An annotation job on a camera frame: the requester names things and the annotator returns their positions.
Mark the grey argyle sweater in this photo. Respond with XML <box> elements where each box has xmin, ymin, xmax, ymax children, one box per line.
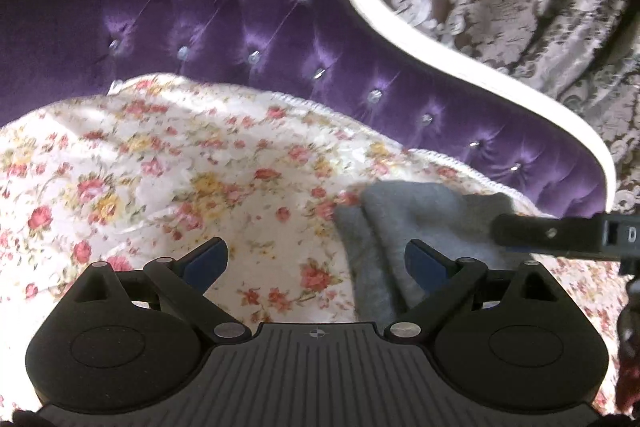
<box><xmin>333</xmin><ymin>180</ymin><xmax>560</xmax><ymax>327</ymax></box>

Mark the purple tufted headboard white frame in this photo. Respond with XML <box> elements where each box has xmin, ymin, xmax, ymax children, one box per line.
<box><xmin>0</xmin><ymin>0</ymin><xmax>618</xmax><ymax>220</ymax></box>

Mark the floral bedspread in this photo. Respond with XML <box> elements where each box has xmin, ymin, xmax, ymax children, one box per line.
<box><xmin>0</xmin><ymin>74</ymin><xmax>640</xmax><ymax>418</ymax></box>

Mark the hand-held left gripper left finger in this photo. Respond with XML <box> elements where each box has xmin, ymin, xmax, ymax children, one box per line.
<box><xmin>59</xmin><ymin>237</ymin><xmax>253</xmax><ymax>342</ymax></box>

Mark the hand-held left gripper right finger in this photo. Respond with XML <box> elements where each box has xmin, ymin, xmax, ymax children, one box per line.
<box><xmin>384</xmin><ymin>239</ymin><xmax>572</xmax><ymax>341</ymax></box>

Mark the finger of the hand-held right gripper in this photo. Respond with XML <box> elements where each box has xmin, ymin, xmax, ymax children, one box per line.
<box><xmin>491</xmin><ymin>211</ymin><xmax>609</xmax><ymax>258</ymax></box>

